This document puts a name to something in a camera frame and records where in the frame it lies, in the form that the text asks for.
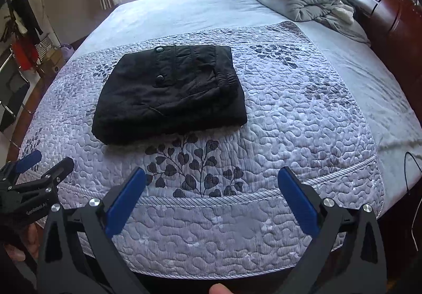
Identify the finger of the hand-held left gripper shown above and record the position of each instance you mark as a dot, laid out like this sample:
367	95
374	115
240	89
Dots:
61	170
29	160

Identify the black chair with metal frame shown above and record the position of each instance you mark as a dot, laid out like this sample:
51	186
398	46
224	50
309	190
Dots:
15	96

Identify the grey quilted leaf-print bedspread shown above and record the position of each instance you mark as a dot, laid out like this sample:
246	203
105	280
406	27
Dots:
263	149

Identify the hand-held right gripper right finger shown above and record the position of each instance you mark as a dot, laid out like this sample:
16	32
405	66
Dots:
298	201

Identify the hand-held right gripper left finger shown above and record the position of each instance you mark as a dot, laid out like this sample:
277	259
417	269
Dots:
127	201

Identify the dark wooden headboard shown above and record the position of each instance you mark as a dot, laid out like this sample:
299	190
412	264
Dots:
389	10

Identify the cardboard box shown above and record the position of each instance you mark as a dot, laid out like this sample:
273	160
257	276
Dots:
52	61

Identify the light blue bed sheet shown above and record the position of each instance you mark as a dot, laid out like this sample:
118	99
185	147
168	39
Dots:
197	10

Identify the black hanging clothes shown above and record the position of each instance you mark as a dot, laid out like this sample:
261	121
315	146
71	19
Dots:
28	17

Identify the red garment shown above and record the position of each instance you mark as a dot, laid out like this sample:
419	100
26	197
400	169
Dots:
24	53

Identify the person's right hand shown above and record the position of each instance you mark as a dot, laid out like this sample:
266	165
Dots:
219	290

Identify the black pants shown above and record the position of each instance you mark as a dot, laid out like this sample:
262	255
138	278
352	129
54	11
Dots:
165	99

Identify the person's left hand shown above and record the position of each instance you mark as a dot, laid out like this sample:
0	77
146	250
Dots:
31	236

